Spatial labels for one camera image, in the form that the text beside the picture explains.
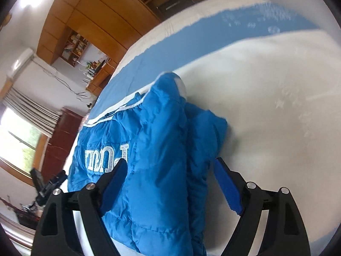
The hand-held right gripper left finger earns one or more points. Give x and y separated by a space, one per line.
114 186

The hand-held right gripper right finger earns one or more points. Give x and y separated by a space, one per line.
229 189

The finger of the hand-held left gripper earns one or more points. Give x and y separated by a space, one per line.
37 180
59 178

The blue puffer jacket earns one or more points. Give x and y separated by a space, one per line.
159 165

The window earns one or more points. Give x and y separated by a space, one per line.
18 149

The dark wooden headboard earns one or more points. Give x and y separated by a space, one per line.
64 138

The striped curtain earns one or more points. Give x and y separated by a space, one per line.
29 109

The wooden desk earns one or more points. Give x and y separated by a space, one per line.
102 81

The blue and white blanket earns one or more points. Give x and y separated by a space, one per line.
266 85

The white air conditioner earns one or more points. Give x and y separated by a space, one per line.
21 64

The wooden wardrobe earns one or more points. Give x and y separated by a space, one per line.
106 10

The wall bookshelf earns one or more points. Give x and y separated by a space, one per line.
74 46

